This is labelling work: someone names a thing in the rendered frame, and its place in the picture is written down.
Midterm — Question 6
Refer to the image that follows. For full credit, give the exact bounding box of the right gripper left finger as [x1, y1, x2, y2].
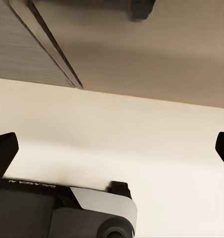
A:
[0, 132, 19, 180]

